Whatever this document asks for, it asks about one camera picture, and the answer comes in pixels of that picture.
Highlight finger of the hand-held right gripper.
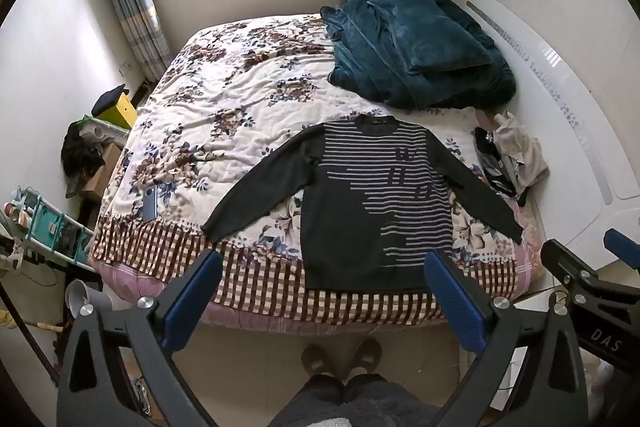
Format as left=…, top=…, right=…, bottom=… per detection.
left=603, top=228, right=640, bottom=271
left=541, top=238, right=602, bottom=296

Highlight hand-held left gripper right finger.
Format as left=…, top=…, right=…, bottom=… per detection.
left=424, top=250, right=590, bottom=427

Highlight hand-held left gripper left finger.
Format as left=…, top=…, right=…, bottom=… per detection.
left=56, top=250, right=223, bottom=427

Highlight dark striped sweater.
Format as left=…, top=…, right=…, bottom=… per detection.
left=201, top=114, right=524, bottom=293

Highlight blue phone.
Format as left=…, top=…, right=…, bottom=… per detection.
left=141, top=186, right=162, bottom=224

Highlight brown slipper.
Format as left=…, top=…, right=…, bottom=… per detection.
left=346, top=337, right=384, bottom=378
left=300, top=343, right=337, bottom=379

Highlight grey plastic cup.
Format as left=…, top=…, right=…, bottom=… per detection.
left=65, top=278, right=117, bottom=324

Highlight beige cloth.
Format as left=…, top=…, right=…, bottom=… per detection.
left=491, top=109, right=551, bottom=198

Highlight person's dark pants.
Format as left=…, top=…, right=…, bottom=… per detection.
left=269, top=373, right=442, bottom=427

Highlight cardboard box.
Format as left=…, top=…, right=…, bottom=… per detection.
left=81, top=141, right=124, bottom=204

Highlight teal storage rack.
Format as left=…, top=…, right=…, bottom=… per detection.
left=9, top=186, right=94, bottom=269

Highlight white headboard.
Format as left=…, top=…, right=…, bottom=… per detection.
left=451, top=0, right=640, bottom=269

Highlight black pole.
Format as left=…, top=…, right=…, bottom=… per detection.
left=0, top=279, right=62, bottom=385

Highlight black garment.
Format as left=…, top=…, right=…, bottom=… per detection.
left=60, top=121, right=106, bottom=198

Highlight yellow box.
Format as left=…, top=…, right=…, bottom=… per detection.
left=101, top=97, right=139, bottom=130

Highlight floral fleece blanket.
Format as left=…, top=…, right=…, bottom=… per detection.
left=90, top=13, right=546, bottom=328

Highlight black hat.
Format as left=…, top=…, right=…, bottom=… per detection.
left=91, top=84, right=132, bottom=116

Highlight teal plush blanket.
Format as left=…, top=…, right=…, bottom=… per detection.
left=320, top=0, right=518, bottom=111

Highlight teal plush pillow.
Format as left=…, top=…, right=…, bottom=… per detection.
left=366, top=0, right=494, bottom=76

